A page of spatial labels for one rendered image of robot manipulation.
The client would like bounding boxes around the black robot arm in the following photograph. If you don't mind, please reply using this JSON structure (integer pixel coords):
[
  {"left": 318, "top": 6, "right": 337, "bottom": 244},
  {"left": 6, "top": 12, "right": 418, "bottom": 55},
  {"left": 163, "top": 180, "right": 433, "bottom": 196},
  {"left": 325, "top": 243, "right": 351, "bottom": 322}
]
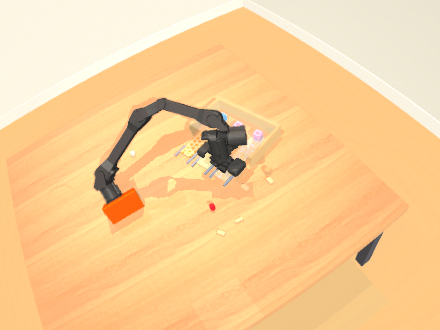
[{"left": 94, "top": 98, "right": 248, "bottom": 205}]

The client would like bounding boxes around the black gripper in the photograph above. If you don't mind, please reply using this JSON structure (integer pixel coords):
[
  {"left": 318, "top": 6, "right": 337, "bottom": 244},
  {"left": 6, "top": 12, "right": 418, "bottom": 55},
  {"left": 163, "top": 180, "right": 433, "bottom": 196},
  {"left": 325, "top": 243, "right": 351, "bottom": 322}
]
[{"left": 197, "top": 141, "right": 246, "bottom": 177}]

